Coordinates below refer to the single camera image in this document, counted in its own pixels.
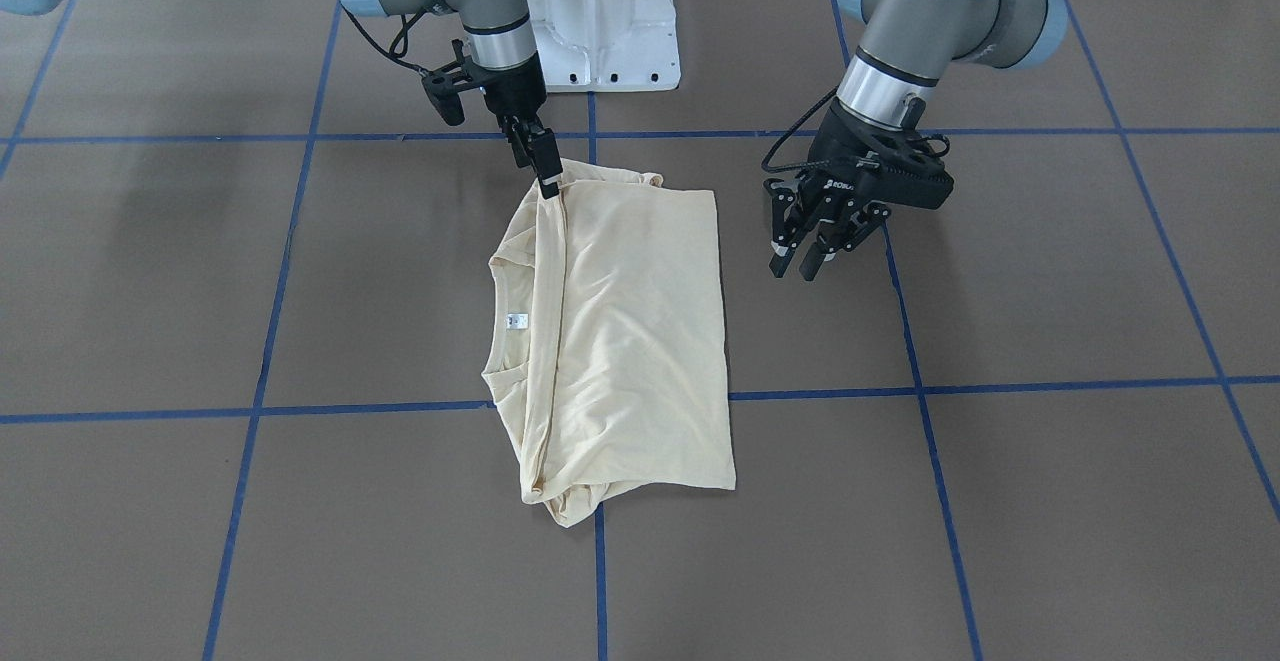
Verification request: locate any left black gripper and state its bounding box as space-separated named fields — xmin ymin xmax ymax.
xmin=765 ymin=101 xmax=955 ymax=281

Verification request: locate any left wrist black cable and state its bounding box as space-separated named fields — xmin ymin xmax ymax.
xmin=760 ymin=86 xmax=951 ymax=177

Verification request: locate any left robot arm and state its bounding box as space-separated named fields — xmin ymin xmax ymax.
xmin=762 ymin=0 xmax=1068 ymax=281

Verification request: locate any cream long-sleeve graphic shirt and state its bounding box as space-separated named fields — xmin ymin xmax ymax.
xmin=483 ymin=159 xmax=736 ymax=528

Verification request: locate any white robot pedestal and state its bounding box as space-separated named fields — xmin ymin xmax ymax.
xmin=527 ymin=0 xmax=682 ymax=94

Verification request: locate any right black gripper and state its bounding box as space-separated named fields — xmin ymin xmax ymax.
xmin=483 ymin=59 xmax=563 ymax=199

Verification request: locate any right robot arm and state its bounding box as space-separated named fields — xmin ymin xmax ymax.
xmin=339 ymin=0 xmax=562 ymax=199

